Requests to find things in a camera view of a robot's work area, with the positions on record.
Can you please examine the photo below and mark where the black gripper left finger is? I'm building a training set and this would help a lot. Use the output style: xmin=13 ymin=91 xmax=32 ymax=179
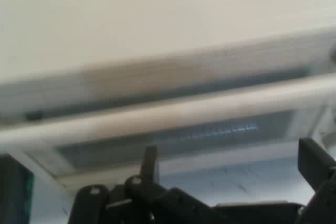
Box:
xmin=68 ymin=145 xmax=219 ymax=224

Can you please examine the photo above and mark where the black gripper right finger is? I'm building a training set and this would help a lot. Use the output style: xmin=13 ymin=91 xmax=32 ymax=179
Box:
xmin=298 ymin=137 xmax=336 ymax=224

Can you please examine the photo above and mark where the cream oven door with handle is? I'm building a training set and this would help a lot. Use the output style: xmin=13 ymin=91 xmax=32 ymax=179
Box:
xmin=0 ymin=73 xmax=336 ymax=192

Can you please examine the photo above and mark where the dark object with green edge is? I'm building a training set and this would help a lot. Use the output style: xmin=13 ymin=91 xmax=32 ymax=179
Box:
xmin=0 ymin=154 xmax=35 ymax=224

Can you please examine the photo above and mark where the cream white toaster oven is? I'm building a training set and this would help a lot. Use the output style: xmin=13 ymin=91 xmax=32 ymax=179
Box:
xmin=0 ymin=0 xmax=336 ymax=130

